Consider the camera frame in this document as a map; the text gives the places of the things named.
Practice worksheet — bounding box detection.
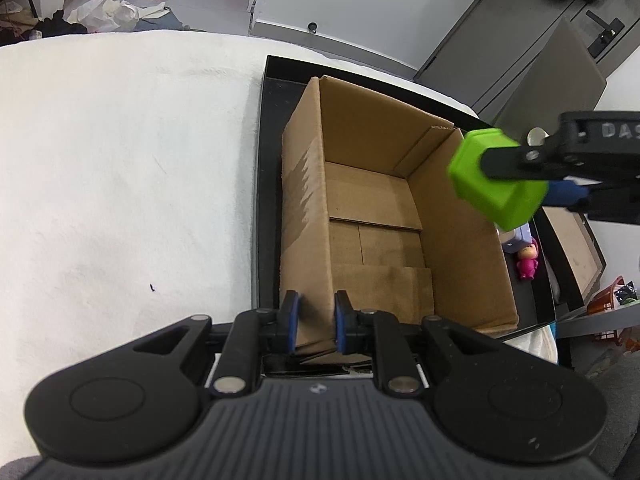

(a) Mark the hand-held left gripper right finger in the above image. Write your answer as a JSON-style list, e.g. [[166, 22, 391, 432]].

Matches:
[[334, 290, 501, 396]]

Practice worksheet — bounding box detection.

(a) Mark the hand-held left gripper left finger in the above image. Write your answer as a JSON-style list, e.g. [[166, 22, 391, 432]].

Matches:
[[132, 290, 301, 395]]

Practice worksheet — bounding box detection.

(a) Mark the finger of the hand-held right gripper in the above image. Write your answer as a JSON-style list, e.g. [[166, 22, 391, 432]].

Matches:
[[479, 144, 563, 182], [542, 180, 601, 211]]

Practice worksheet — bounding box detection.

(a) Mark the green hexagonal block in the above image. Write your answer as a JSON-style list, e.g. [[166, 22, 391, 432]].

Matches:
[[447, 129, 549, 231]]

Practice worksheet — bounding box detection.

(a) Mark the purple toy block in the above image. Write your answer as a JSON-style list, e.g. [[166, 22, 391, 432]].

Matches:
[[499, 222, 536, 253]]

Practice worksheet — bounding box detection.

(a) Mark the pink toy figure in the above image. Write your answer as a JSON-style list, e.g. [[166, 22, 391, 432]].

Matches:
[[515, 237, 542, 282]]

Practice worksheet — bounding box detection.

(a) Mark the brown cardboard box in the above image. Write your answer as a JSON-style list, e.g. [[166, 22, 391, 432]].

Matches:
[[279, 75, 521, 366]]

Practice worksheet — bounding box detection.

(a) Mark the black tray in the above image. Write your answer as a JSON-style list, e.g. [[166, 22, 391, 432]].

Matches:
[[247, 55, 558, 377]]

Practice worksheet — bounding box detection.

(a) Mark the black box lid brown inside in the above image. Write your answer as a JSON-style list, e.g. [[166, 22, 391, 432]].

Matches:
[[542, 205, 608, 311]]

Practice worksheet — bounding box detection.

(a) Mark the grey chair back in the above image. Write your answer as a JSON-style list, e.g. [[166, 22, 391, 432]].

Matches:
[[497, 16, 608, 137]]

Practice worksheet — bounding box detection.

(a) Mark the orange plastic basket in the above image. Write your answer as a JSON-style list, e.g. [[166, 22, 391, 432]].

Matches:
[[585, 275, 640, 347]]

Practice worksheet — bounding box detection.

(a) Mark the white panel with black knob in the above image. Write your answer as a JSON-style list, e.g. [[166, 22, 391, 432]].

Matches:
[[249, 0, 516, 72]]

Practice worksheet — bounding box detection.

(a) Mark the blue denim cloth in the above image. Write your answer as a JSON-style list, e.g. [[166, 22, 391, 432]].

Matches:
[[134, 6, 192, 32]]

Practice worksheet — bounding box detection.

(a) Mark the white plastic bag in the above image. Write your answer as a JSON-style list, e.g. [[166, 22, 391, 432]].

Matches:
[[65, 0, 167, 33]]

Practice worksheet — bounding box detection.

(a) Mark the dark clothes pile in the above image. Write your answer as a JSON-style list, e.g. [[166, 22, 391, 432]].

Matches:
[[36, 9, 90, 39]]

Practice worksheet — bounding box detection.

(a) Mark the black door handle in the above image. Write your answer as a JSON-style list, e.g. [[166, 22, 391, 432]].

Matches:
[[586, 10, 626, 59]]

